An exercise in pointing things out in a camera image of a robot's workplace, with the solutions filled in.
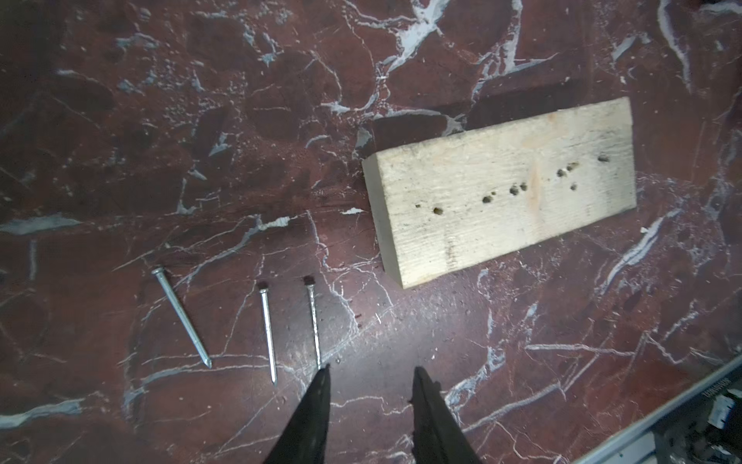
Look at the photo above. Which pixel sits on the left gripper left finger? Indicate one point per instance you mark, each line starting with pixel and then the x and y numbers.
pixel 304 439

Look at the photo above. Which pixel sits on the wooden block with nails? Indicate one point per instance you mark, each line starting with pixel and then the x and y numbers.
pixel 446 204

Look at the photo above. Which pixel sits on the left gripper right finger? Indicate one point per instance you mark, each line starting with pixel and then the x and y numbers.
pixel 437 437

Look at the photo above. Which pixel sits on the steel nail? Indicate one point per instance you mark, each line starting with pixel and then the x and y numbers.
pixel 174 301
pixel 265 306
pixel 309 282

